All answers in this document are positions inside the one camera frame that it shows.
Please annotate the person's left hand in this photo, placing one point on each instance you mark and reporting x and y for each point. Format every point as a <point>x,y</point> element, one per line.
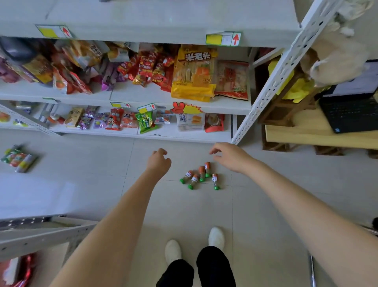
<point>159,164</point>

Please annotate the person's right hand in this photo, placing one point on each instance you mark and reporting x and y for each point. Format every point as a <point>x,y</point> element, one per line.
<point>233,158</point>

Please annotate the person's right fingers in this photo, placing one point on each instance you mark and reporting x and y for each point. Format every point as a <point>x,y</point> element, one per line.
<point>215,148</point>

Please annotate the person's left fingers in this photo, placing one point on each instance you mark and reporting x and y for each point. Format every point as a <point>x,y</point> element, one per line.
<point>161,152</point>

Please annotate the person's right forearm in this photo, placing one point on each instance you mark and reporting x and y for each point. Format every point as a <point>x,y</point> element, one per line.
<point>307,215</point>

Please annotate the person's left forearm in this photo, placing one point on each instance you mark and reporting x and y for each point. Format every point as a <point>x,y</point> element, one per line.
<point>118,227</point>

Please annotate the small green-capped spice bottle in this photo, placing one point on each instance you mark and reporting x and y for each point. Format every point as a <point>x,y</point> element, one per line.
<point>202,173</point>
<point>186,176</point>
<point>207,169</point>
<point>215,181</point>
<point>193,181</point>

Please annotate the red pouch packet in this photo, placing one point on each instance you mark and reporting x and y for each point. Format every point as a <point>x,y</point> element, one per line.
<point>214,122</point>

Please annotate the green snack packet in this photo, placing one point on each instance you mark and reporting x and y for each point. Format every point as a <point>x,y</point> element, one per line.
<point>145,121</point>

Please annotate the white cake pack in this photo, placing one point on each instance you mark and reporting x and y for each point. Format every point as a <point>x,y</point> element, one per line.
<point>190,121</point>

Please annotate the orange snack packet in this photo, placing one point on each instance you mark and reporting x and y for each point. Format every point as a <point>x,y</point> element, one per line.
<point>129,120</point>

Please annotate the yellow white price tag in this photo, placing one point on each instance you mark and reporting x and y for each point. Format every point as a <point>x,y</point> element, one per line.
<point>146,108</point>
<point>53,31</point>
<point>223,38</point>
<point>120,105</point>

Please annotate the red rabbit starburst shelf tag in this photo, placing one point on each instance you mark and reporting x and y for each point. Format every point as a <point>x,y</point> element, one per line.
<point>184,108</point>

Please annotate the red cartoon snack packet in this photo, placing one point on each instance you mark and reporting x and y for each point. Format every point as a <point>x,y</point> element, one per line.
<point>115,119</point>

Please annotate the pink purple snack packet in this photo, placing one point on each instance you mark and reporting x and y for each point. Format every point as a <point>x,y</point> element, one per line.
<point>101,120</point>

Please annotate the red and white cracker bag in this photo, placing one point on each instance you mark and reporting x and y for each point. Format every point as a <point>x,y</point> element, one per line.
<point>233,79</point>

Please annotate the dark wooden stool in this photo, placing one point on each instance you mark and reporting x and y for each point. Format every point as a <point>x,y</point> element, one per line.
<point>280,109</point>

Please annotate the large yellow snack bag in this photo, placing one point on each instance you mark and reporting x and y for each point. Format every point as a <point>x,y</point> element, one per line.
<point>193,74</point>

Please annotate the purple candy packet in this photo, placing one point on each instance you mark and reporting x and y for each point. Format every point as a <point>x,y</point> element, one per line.
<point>86,118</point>

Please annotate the person's white right shoe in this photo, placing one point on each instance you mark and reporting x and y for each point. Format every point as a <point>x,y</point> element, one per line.
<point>216,238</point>

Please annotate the person's white shoe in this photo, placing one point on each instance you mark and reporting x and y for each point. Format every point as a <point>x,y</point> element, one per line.
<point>216,238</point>
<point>173,251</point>

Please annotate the light wooden table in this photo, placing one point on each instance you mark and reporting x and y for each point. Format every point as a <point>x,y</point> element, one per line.
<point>304,130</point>

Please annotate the beige snack packet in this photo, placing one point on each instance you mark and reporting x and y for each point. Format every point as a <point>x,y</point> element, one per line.
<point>73,117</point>

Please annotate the person's white left shoe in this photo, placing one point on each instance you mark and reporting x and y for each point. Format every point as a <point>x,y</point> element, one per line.
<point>173,251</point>

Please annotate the yellow plastic bag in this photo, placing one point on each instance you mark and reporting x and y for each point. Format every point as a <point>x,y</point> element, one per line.
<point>299,88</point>

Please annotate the person's right leg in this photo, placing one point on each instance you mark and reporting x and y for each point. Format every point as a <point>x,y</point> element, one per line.
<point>215,267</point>

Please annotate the person's leg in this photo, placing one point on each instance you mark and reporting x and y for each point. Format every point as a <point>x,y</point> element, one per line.
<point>175,275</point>
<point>215,267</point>

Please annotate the pile of assorted snack packets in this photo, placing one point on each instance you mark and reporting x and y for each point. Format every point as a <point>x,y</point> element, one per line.
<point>76,65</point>

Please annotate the person's left leg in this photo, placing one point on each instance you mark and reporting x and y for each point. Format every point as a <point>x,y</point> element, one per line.
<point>175,275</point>

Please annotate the white metal shelving unit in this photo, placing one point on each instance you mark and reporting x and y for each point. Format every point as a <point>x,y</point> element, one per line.
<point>177,17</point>

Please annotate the black laptop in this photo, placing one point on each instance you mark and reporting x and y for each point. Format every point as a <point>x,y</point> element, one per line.
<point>351,115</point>

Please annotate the grey metal shelf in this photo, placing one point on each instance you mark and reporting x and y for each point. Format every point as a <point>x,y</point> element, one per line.
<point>44,234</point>

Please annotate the colourful snack packet bundle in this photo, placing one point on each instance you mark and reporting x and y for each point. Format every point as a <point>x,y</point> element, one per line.
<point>18,158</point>

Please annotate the cream plastic bag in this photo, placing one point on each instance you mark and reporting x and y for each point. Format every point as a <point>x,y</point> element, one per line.
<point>336,56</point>

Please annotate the metal pole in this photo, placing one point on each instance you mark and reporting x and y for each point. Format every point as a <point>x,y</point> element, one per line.
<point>311,270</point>

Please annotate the shiny red packet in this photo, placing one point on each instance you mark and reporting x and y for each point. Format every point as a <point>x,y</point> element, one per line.
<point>20,270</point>

